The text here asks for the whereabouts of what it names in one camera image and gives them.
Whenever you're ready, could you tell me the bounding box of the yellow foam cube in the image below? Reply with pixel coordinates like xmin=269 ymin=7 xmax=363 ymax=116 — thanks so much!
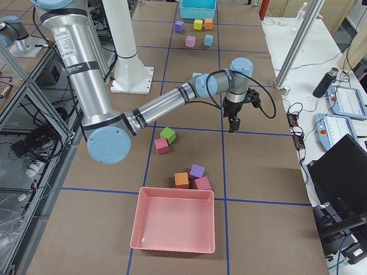
xmin=193 ymin=19 xmax=203 ymax=30

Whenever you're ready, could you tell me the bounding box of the red-pink foam cube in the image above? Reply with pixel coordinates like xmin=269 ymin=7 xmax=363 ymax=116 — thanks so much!
xmin=154 ymin=137 xmax=169 ymax=155

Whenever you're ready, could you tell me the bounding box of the black water bottle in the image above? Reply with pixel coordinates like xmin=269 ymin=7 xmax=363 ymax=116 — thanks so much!
xmin=313 ymin=67 xmax=339 ymax=98

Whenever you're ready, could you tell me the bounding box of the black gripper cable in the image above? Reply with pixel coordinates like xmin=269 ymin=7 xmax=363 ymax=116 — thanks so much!
xmin=207 ymin=69 xmax=278 ymax=119

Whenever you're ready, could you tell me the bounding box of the black power adapter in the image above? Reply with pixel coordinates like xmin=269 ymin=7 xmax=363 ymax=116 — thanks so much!
xmin=11 ymin=140 xmax=29 ymax=157

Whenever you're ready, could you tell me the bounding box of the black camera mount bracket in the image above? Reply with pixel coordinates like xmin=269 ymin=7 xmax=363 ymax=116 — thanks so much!
xmin=245 ymin=88 xmax=261 ymax=108

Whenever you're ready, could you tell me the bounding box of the purple foam cube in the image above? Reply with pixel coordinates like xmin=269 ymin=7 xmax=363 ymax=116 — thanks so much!
xmin=174 ymin=20 xmax=185 ymax=33
xmin=189 ymin=164 xmax=205 ymax=180

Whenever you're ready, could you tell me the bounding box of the black laptop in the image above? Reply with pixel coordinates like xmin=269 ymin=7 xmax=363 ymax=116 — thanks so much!
xmin=307 ymin=134 xmax=366 ymax=219

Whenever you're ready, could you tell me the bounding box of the clear plastic bottle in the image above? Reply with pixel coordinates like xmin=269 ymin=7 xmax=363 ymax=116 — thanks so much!
xmin=295 ymin=2 xmax=308 ymax=22

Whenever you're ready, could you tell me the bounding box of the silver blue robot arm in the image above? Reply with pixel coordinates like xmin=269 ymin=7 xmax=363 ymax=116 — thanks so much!
xmin=34 ymin=1 xmax=253 ymax=164

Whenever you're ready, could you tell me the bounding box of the teal plastic bin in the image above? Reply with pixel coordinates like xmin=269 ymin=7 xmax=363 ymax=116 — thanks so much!
xmin=179 ymin=0 xmax=217 ymax=19

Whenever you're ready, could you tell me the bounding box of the orange foam cube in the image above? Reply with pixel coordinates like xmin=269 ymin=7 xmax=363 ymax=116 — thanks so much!
xmin=174 ymin=172 xmax=189 ymax=189
xmin=204 ymin=18 xmax=213 ymax=30

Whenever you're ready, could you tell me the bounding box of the aluminium frame post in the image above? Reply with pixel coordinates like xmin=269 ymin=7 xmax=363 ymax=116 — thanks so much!
xmin=274 ymin=0 xmax=325 ymax=90

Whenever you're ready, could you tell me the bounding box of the black orange power strip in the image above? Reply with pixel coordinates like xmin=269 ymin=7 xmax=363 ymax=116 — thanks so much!
xmin=287 ymin=112 xmax=306 ymax=151

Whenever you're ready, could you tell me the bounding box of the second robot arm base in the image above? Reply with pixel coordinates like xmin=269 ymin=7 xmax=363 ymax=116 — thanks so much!
xmin=1 ymin=15 xmax=45 ymax=58

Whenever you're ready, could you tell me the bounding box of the blue teach pendant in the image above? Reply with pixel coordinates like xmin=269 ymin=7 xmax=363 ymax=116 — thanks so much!
xmin=326 ymin=85 xmax=366 ymax=120
xmin=315 ymin=113 xmax=358 ymax=152

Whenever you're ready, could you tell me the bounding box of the light pink foam cube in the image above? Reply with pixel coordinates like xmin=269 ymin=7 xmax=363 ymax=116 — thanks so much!
xmin=185 ymin=36 xmax=196 ymax=48

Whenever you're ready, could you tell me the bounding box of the magenta foam cube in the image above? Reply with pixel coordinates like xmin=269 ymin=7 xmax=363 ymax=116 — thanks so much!
xmin=194 ymin=176 xmax=212 ymax=190

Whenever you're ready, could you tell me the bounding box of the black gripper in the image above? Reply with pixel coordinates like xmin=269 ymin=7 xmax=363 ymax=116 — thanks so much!
xmin=222 ymin=100 xmax=243 ymax=133

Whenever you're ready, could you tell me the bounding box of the light blue foam cube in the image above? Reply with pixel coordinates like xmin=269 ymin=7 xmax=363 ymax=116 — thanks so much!
xmin=192 ymin=72 xmax=202 ymax=78
xmin=204 ymin=34 xmax=213 ymax=47

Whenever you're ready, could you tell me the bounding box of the pink plastic tray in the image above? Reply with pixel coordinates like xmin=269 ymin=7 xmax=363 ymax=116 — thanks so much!
xmin=130 ymin=187 xmax=216 ymax=254

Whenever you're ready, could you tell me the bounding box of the green foam cube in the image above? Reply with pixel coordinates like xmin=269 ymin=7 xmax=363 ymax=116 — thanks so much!
xmin=159 ymin=127 xmax=176 ymax=144

